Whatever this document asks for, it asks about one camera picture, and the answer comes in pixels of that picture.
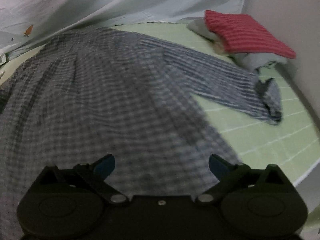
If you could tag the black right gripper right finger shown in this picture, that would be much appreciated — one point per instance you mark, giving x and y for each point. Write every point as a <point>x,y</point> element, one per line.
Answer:
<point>228,175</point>

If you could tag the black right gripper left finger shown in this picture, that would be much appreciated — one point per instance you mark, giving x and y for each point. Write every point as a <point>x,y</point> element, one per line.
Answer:
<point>91,175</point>

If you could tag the blue plaid shirt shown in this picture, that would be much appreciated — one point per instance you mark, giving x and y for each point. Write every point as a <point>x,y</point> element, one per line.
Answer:
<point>100,109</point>

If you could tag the green grid mat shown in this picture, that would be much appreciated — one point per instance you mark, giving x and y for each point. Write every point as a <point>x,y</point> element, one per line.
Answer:
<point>262,139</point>

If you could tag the light grey folded garment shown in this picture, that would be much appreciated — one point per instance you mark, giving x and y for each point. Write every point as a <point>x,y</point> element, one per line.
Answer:
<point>250,61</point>

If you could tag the red knitted folded garment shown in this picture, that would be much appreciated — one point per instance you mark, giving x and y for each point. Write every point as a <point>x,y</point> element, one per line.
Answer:
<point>240,33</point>

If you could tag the light blue carrot-print curtain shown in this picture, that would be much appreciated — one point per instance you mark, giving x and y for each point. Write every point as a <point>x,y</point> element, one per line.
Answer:
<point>26,24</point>

